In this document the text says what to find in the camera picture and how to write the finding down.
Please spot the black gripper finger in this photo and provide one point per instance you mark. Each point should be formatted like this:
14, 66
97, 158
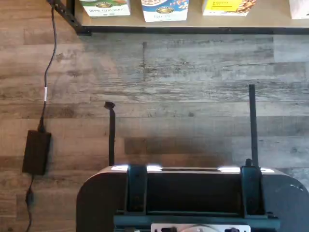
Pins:
111, 135
253, 125

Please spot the blue white flax plus box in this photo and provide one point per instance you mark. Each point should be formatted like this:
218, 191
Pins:
164, 13

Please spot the black metal shelf unit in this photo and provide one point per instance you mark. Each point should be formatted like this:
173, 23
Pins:
193, 25

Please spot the yellow white banana nut box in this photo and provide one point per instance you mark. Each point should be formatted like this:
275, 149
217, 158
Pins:
224, 8

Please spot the white patterned tea box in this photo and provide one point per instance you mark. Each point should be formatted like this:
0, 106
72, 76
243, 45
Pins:
300, 9

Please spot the green apple cinnamon oatmeal box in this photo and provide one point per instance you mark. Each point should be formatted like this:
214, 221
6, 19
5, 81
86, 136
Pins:
106, 9

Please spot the black power adapter brick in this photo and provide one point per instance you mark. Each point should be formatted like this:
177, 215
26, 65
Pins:
36, 152

